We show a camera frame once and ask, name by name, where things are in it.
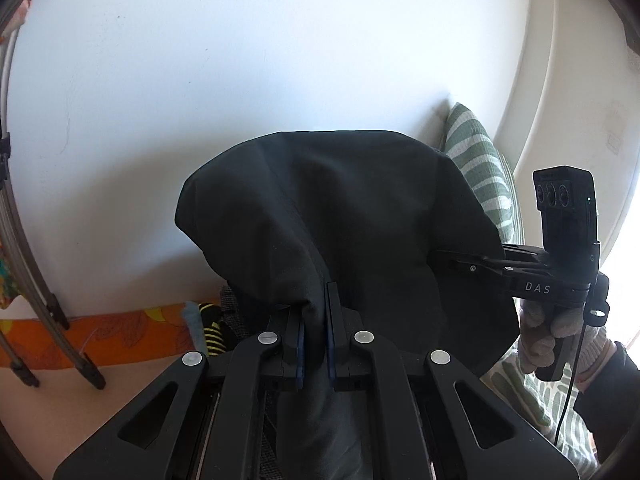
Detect light blue cloth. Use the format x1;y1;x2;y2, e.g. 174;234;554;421
182;301;208;351

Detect green patterned white cloth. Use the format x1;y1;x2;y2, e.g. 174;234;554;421
482;350;601;476

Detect grey checked garment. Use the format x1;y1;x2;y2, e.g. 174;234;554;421
220;285;251;341

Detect dark pants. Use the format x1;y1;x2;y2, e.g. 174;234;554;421
174;130;521;480

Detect peach blanket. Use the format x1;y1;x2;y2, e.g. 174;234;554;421
0;350;201;480

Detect orange floral mattress sheet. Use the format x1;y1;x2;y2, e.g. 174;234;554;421
0;302;201;371

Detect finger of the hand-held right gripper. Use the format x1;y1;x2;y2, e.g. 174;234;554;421
435;242;548;281

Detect orange floral hanging cloth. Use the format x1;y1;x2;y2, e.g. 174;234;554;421
0;240;21;311

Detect person's right forearm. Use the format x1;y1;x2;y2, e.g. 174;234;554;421
572;342;640;466

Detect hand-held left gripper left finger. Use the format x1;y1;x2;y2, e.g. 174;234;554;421
52;305;307;480

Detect person's right hand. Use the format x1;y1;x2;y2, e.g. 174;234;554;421
517;300;618;391

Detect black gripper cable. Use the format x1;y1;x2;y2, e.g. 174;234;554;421
552;240;610;446

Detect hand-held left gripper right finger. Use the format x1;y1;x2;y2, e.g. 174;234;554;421
325;281;583;480

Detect green striped pillow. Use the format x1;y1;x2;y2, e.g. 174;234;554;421
442;102;523;246

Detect black yellow-striped garment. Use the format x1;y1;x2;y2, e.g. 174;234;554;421
197;302;236;358

